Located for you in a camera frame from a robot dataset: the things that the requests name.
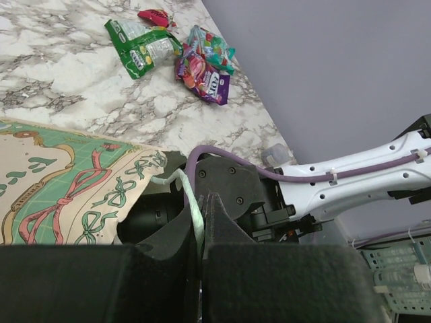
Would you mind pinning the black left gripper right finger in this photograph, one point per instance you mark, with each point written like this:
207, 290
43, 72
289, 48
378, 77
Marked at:
244, 281

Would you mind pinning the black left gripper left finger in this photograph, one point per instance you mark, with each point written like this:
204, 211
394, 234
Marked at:
153, 281

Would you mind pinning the green paper gift bag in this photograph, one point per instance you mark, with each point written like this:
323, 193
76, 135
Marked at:
61, 186

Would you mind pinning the purple Fox's candy bag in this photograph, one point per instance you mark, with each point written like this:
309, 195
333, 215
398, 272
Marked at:
204, 80

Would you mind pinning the green Fox's mint candy bag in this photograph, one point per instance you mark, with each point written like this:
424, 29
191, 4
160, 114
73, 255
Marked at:
212, 48

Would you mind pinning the green snack pouch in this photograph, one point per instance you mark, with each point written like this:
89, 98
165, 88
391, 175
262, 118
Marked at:
142, 48

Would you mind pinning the small red snack packet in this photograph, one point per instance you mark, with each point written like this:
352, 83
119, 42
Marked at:
159, 17

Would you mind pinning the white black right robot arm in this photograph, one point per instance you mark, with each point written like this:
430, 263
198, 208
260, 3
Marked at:
241, 202

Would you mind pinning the clear plastic cup lid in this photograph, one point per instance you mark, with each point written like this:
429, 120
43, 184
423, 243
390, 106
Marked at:
276, 155

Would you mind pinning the green perforated metal crate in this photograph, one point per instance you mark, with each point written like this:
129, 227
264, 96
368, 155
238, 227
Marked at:
401, 273

